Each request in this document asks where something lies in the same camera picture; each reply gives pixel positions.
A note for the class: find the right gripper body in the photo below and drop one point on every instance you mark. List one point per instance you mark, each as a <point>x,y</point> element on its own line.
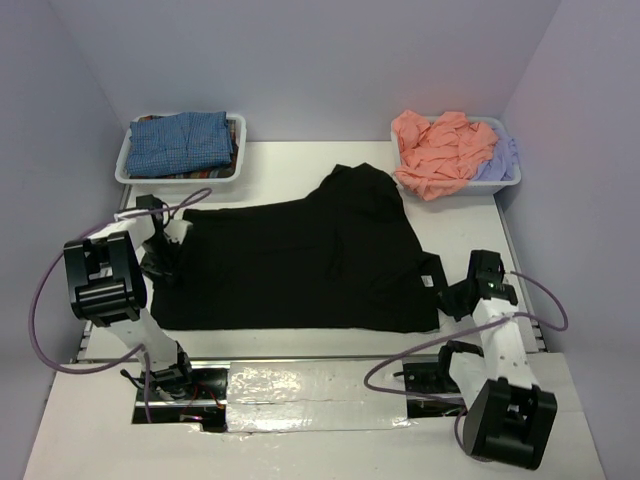
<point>451,297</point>

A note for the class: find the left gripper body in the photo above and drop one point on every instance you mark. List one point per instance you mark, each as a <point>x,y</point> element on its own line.
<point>160,255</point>

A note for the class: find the black long sleeve shirt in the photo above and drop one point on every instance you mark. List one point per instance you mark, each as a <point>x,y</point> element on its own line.
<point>345,256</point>

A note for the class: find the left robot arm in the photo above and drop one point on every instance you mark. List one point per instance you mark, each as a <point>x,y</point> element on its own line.
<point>106,274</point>

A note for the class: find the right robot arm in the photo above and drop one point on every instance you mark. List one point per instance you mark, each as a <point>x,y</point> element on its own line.
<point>509,417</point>

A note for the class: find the left white plastic basket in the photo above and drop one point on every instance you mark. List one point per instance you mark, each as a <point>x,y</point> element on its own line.
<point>204,149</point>

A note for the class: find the white plastic basket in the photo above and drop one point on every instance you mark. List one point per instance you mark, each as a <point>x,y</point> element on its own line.
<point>204,149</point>
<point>478,188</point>

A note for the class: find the right white plastic basket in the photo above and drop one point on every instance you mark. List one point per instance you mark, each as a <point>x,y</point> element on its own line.
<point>478,188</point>

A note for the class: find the blue checkered folded shirt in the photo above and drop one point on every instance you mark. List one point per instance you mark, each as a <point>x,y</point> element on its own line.
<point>175,145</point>

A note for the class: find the lavender shirt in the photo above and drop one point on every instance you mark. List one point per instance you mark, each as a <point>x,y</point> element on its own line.
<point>501,167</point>

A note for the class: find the orange pink shirt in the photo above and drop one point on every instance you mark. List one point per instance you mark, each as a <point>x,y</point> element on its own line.
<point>439,158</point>

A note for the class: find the silver foil tape cover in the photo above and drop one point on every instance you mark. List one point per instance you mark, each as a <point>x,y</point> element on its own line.
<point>308,396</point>

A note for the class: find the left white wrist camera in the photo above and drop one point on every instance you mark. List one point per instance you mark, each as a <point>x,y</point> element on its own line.
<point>177,230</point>

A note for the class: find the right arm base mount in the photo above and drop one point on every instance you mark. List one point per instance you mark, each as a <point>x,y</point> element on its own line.
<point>431,376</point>

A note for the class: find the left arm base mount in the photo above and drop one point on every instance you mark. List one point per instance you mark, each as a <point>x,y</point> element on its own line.
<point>202,403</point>

